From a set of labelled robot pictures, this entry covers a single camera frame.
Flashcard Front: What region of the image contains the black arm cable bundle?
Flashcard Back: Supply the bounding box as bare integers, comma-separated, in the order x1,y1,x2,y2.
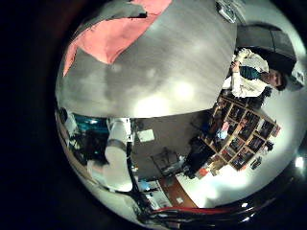
126,140,152,221

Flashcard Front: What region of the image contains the pink cloth garment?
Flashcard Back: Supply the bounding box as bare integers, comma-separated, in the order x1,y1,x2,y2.
62,0,174,78

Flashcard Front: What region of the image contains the dark cabinet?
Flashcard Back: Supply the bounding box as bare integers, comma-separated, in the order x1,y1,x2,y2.
236,23,296,70

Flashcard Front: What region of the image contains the teal ribbed box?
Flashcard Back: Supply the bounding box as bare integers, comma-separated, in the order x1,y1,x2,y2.
74,115,109,133

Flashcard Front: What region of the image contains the white paper sheet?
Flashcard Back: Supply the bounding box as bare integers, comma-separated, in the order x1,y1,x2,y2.
137,128,156,143

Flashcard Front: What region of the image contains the brown wooden board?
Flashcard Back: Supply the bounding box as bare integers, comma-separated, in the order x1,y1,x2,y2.
158,176,198,209

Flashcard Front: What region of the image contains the red cable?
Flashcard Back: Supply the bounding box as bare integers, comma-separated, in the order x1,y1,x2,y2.
150,205,238,216

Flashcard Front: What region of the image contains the grey device on table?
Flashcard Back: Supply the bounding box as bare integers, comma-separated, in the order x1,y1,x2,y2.
215,0,238,24

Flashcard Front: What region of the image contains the person in white shirt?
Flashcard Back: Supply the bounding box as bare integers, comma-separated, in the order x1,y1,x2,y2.
223,47,289,100

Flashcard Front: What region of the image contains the wooden cubby bookshelf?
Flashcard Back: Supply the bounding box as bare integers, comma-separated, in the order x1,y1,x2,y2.
198,92,282,176

